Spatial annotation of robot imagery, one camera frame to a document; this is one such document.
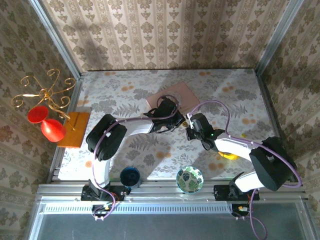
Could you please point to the pink box with couple print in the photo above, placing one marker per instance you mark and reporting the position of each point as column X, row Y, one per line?
column 186, row 93

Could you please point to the yellow banana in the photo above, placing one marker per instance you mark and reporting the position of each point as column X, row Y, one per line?
column 228, row 156

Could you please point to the green leaf print bowl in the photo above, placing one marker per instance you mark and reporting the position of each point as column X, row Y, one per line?
column 189, row 180

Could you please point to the floral tablecloth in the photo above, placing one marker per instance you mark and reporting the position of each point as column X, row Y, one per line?
column 112, row 90

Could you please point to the dark blue cup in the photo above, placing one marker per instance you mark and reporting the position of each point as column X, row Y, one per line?
column 130, row 177

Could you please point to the black connector board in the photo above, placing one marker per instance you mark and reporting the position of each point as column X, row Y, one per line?
column 101, row 210
column 241, row 210

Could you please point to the orange wooden base board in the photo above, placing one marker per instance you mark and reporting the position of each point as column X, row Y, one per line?
column 75, row 132

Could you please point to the red plastic wine glass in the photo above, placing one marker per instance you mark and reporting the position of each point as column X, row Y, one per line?
column 52, row 130

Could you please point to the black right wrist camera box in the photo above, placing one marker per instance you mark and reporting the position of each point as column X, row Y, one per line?
column 193, row 135

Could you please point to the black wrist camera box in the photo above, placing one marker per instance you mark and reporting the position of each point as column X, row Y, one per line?
column 167, row 105
column 193, row 135

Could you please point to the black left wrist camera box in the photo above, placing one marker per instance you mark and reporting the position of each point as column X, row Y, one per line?
column 167, row 105

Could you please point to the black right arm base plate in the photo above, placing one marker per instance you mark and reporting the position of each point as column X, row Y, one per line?
column 221, row 193

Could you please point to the aluminium frame rail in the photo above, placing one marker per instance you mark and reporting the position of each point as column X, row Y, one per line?
column 162, row 192

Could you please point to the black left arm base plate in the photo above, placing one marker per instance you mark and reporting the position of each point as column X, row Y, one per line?
column 120, row 193

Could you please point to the aluminium corner post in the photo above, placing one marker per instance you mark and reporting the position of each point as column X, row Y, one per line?
column 57, row 40
column 277, row 37

